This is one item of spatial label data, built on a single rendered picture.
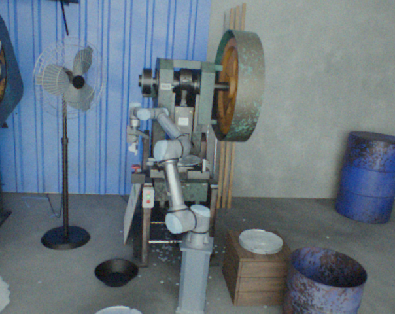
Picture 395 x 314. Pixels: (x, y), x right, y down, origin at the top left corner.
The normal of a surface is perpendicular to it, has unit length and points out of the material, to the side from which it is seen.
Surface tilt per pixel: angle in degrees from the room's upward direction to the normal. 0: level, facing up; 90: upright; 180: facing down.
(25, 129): 90
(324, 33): 90
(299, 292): 92
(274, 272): 90
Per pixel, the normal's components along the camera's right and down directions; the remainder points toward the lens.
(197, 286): -0.11, 0.25
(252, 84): 0.18, 0.15
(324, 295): -0.36, 0.25
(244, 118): 0.11, 0.66
